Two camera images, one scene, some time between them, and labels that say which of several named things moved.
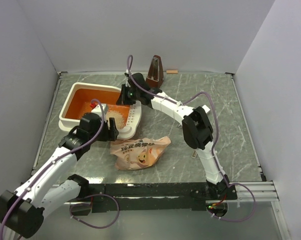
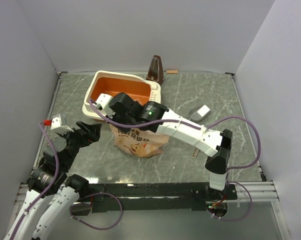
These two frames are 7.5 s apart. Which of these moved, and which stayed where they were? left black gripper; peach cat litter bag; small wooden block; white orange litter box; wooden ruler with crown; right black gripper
Moved: white orange litter box; left black gripper; peach cat litter bag; right black gripper
Stayed: small wooden block; wooden ruler with crown
